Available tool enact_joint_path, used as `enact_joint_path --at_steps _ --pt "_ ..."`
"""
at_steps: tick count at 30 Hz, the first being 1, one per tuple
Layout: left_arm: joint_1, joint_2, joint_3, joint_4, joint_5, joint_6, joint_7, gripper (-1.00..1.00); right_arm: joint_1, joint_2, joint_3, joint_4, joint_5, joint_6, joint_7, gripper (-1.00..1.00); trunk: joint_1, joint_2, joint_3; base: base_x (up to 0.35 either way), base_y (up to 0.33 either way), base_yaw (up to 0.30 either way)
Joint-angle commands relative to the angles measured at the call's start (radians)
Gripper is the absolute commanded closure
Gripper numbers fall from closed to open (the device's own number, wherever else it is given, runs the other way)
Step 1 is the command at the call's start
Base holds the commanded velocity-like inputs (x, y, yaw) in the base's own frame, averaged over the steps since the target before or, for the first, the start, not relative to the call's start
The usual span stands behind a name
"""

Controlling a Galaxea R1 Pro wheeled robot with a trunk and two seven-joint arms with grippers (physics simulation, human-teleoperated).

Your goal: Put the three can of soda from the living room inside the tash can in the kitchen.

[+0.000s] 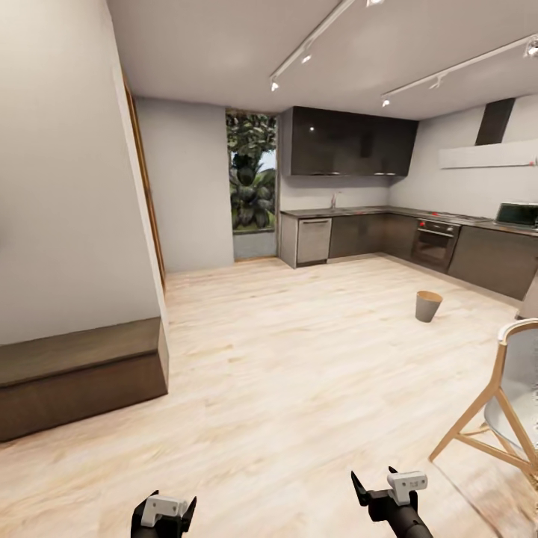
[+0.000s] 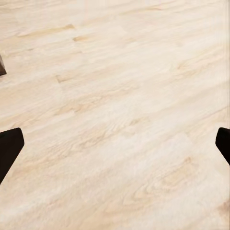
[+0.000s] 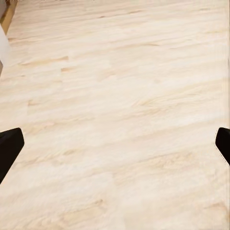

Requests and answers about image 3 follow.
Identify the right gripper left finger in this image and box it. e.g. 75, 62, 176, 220
0, 127, 24, 184

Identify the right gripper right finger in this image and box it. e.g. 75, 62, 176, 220
215, 127, 230, 165

